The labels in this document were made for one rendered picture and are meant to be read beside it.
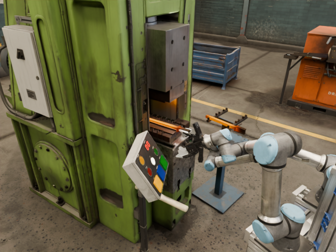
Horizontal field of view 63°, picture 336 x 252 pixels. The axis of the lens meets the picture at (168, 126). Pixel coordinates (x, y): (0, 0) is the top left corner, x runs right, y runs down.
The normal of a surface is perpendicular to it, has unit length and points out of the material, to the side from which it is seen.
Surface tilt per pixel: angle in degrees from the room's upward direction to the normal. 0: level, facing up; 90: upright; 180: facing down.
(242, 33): 90
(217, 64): 89
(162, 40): 90
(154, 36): 90
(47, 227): 0
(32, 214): 0
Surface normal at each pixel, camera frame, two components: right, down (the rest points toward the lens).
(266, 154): -0.94, 0.06
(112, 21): -0.55, 0.39
